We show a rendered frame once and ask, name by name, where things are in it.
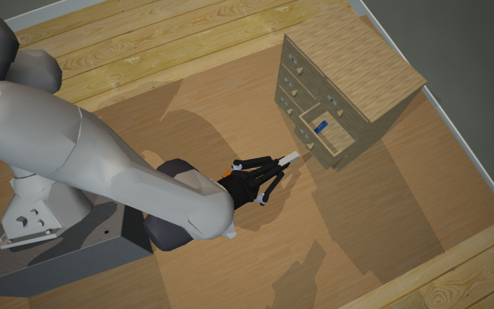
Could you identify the light wooden drawer front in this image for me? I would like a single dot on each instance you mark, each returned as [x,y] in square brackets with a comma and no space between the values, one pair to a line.
[296,89]
[349,117]
[328,146]
[304,69]
[337,164]
[288,104]

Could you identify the small wooden chest of drawers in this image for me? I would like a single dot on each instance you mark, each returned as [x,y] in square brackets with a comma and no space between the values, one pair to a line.
[369,73]

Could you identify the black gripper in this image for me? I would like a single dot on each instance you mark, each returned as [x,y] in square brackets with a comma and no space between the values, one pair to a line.
[243,185]

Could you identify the blue aa battery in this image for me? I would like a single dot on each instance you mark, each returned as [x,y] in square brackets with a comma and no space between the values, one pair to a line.
[321,126]

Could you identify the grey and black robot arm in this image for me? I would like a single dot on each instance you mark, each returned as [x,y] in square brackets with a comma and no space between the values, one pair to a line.
[55,149]

